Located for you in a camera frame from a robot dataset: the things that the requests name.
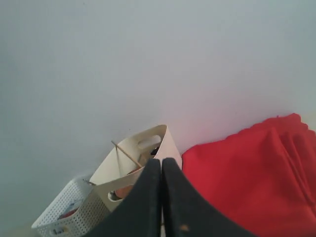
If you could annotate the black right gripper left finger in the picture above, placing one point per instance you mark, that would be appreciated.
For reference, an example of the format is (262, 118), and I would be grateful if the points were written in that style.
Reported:
(139, 214)

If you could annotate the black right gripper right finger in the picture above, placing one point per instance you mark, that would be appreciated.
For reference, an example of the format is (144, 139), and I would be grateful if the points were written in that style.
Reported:
(186, 213)

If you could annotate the brown wooden plate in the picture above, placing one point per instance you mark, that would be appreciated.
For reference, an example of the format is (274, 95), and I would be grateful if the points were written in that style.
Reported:
(133, 176)

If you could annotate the wooden chopstick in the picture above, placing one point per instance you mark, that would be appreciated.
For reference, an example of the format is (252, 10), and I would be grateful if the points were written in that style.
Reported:
(125, 153)

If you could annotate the red sausage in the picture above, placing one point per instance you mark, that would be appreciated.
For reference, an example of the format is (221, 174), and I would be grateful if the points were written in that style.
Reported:
(67, 214)

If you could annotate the red scalloped table cloth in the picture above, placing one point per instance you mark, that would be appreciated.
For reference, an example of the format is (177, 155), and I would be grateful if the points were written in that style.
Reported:
(263, 177)

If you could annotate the shiny steel cup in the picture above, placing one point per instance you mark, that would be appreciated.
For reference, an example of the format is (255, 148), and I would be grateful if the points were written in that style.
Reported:
(154, 151)

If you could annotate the cream plastic bin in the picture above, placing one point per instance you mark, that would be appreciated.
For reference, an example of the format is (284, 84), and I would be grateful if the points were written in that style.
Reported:
(111, 174)

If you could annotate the white perforated plastic basket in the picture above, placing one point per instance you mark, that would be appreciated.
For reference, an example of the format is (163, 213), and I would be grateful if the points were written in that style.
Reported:
(76, 194)

